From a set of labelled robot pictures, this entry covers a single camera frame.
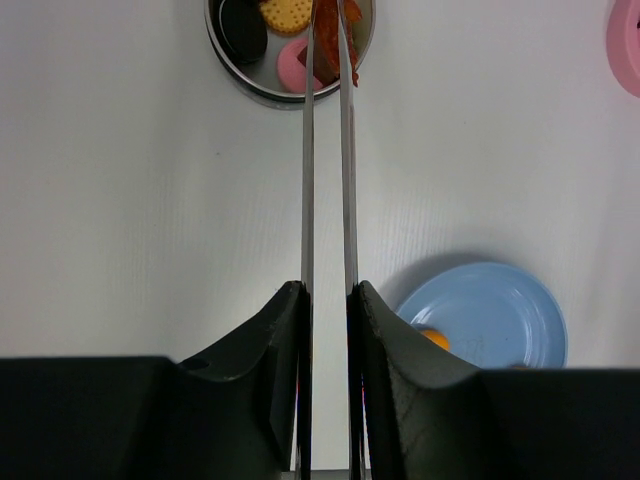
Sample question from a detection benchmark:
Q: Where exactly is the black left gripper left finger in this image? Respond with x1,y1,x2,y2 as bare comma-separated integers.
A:
1,281,306,479

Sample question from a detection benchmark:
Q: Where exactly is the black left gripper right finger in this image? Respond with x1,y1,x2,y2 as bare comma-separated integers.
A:
351,282,639,479

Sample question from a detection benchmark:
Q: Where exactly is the yellow swirl cookie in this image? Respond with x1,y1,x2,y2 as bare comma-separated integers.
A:
421,329,450,351

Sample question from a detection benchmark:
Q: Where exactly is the pink sandwich cookie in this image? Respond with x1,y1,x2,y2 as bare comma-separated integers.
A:
276,37,308,94

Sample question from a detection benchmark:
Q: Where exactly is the brown square chocolate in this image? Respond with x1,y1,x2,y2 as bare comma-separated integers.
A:
313,43,338,91

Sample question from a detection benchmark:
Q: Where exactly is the black sandwich cookie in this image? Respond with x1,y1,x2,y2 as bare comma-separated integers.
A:
218,0,268,64

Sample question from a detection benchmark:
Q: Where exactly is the red chicken wing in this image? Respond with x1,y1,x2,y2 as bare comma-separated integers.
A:
314,0,362,86

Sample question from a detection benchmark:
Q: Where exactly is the tan round cracker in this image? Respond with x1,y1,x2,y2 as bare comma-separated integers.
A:
259,0,313,35

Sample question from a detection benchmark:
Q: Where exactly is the pink round lid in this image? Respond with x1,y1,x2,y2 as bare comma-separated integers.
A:
606,0,639,97

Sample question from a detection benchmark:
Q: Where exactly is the blue plate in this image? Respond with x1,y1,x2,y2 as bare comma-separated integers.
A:
396,262,568,369

